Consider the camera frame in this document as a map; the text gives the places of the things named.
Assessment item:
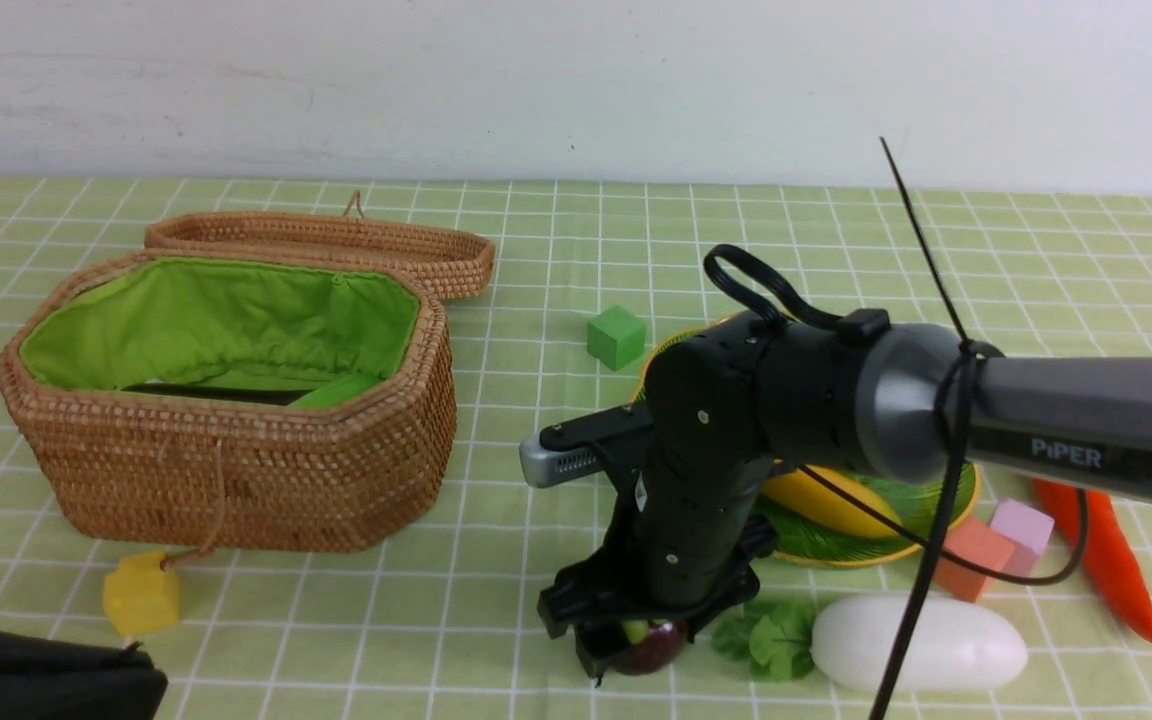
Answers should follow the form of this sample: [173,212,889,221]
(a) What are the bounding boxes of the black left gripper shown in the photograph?
[0,630,169,719]

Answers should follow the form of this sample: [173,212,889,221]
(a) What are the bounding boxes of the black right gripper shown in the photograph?
[538,402,776,685]

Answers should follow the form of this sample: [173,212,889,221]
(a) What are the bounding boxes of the dark purple toy mangosteen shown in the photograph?
[612,620,690,676]

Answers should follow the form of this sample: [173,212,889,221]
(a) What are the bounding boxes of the yellow toy banana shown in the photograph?
[761,468,900,541]

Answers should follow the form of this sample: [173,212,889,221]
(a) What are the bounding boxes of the white toy radish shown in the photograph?
[711,594,1028,694]

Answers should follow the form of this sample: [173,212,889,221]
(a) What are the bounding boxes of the light green toy gourd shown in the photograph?
[287,373,384,409]

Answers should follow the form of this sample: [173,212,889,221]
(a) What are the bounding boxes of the purple toy eggplant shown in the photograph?
[120,382,311,407]

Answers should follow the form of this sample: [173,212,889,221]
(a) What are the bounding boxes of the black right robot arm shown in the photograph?
[520,310,1152,679]

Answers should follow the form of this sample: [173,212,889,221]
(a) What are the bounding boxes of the green checkered tablecloth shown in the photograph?
[0,177,1152,719]

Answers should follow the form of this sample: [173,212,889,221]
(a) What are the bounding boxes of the green foam cube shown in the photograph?
[585,305,646,372]

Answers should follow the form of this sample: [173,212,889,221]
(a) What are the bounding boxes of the green leaf-shaped glass plate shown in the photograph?
[634,327,983,568]

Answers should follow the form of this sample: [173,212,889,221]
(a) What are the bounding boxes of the woven rattan basket green lining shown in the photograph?
[0,250,458,554]

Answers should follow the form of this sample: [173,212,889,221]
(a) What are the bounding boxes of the coral orange foam cube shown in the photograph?
[934,516,1016,602]

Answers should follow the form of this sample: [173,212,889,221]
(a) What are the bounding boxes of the woven rattan basket lid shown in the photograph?
[143,192,497,301]

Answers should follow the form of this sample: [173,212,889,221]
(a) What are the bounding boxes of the pink foam cube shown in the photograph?
[988,498,1055,577]

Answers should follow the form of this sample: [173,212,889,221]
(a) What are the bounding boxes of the orange toy carrot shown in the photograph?
[1030,479,1152,643]

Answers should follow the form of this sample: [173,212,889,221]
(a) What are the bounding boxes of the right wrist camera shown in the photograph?
[518,400,654,492]

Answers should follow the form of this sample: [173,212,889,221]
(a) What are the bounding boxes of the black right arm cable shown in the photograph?
[702,137,1089,720]

